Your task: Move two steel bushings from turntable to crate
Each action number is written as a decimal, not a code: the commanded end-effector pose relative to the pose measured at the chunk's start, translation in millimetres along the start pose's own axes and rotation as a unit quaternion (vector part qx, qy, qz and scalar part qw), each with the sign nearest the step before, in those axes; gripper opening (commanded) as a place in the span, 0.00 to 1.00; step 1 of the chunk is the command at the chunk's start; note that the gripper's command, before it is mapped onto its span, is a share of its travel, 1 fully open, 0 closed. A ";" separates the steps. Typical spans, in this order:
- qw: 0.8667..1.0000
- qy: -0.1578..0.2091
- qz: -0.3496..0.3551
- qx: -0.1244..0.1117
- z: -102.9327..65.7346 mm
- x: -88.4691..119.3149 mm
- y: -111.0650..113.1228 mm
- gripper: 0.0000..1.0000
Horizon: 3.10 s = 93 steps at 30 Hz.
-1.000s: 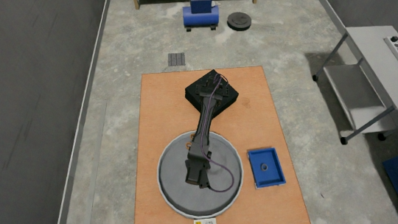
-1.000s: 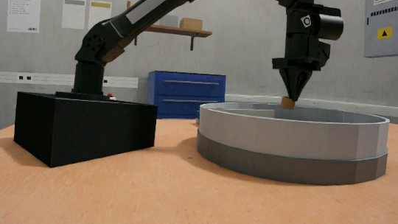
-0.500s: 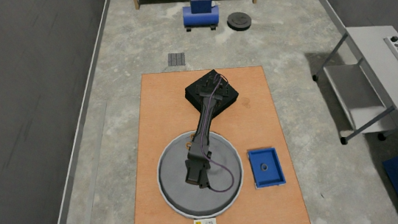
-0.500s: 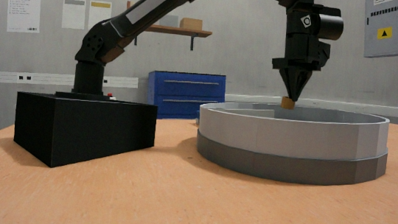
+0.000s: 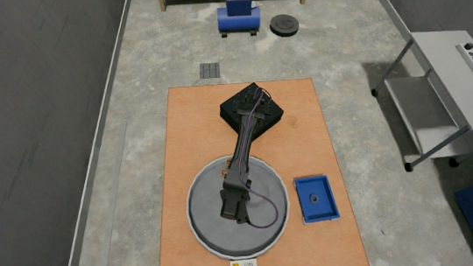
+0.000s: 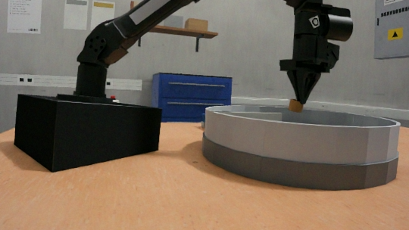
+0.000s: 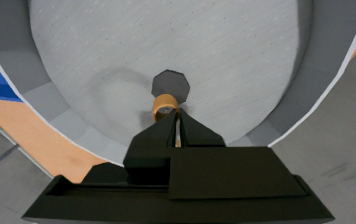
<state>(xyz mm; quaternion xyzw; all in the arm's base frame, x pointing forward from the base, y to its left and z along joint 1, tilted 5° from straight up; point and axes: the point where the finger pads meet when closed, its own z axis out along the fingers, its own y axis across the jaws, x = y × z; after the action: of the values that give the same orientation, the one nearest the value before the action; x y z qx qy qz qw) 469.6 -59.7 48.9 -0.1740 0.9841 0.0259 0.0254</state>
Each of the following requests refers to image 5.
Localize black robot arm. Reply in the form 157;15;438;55
220;90;272;224

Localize blue open box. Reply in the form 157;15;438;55
295;175;340;223

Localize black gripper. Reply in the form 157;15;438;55
220;189;251;202

